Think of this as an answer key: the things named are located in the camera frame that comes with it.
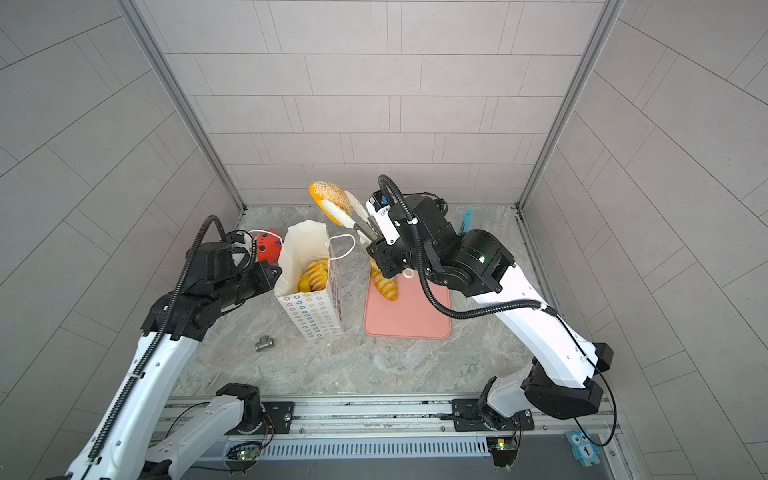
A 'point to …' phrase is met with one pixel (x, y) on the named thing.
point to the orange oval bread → (304, 283)
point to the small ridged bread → (387, 286)
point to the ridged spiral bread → (318, 274)
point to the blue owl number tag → (582, 448)
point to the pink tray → (412, 314)
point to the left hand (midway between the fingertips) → (290, 266)
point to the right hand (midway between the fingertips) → (373, 247)
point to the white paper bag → (317, 313)
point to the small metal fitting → (264, 343)
